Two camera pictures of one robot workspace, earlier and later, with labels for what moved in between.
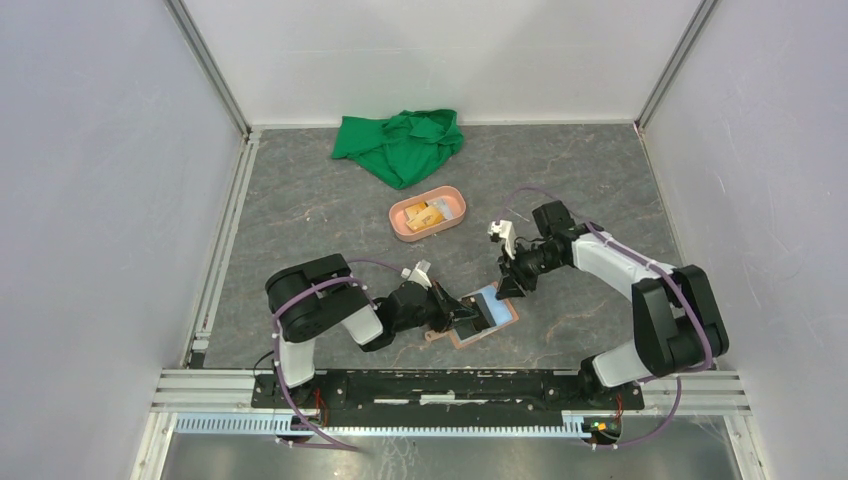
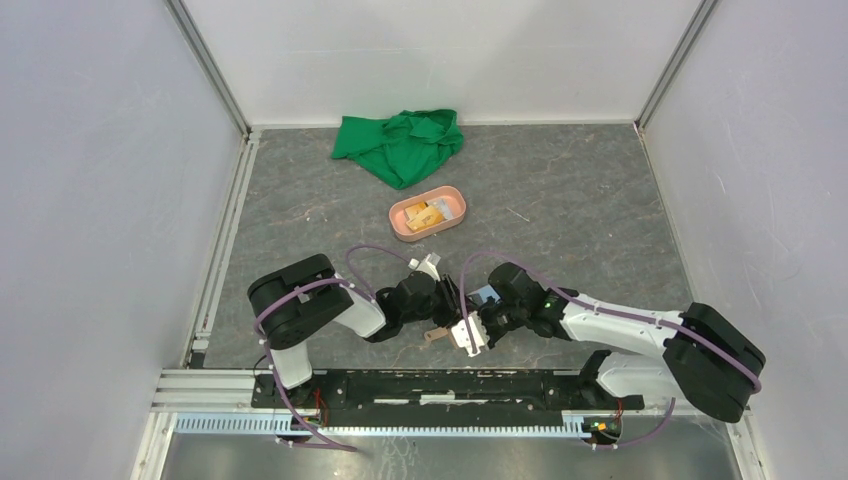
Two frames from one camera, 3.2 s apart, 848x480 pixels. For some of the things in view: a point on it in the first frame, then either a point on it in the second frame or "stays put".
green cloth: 402,147 stays put
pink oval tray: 420,216 stays put
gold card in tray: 422,216 stays put
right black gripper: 508,287 -> 492,336
